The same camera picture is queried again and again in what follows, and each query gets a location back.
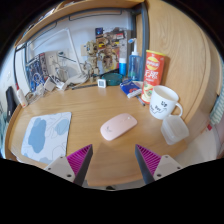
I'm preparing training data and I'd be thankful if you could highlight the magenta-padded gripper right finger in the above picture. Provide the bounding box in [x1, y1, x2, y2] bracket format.
[134, 143, 184, 185]

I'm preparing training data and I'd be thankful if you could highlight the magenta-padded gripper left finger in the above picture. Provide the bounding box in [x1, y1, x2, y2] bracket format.
[43, 143, 94, 187]

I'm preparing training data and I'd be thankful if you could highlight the pink computer mouse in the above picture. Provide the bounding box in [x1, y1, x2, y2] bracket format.
[99, 112, 138, 142]

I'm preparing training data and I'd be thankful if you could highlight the grey blue-blotched mouse pad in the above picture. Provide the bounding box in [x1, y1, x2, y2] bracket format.
[20, 111, 73, 165]

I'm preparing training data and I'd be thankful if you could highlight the translucent plastic container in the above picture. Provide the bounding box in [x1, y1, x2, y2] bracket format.
[160, 115, 190, 146]

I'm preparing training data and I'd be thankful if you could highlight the white printed mug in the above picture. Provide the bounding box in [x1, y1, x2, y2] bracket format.
[148, 85, 184, 121]

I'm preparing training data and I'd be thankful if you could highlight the green striped towel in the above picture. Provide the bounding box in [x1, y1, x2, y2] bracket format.
[209, 63, 224, 127]

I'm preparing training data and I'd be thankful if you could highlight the black bag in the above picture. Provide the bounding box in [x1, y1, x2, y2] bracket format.
[4, 85, 18, 123]

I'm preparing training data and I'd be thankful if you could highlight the white power strip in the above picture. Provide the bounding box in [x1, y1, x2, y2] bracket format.
[54, 79, 69, 92]

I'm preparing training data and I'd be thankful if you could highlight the black pen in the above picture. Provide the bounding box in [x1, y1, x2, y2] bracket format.
[71, 83, 98, 90]

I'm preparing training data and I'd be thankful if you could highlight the blue tissue packet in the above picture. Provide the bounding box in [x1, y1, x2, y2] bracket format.
[119, 79, 143, 99]

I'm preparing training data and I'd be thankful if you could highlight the white desk lamp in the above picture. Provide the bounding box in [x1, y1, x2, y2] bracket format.
[33, 27, 90, 86]

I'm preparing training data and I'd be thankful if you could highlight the small white clock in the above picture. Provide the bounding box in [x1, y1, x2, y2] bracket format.
[97, 77, 108, 89]

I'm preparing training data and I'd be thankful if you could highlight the red snack canister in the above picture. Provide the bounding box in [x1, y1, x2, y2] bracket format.
[140, 49, 166, 105]

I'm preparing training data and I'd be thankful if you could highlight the blue model kit box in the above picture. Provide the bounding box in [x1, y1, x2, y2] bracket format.
[24, 53, 49, 94]

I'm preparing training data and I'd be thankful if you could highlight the dark teal bowl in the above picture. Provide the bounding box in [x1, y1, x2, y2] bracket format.
[101, 72, 124, 87]

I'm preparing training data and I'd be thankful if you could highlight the blue spray bottle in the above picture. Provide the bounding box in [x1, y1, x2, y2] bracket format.
[127, 37, 142, 82]

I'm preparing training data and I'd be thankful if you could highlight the small blue white bottle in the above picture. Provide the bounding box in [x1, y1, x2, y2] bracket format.
[118, 57, 128, 77]

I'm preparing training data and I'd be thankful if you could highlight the tan robot figure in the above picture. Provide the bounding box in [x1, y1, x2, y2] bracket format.
[83, 36, 116, 79]

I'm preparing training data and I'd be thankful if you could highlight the colourful printed box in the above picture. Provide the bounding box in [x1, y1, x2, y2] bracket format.
[94, 26, 128, 73]

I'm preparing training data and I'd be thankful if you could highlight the wooden shelf unit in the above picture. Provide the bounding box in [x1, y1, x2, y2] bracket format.
[14, 0, 146, 48]

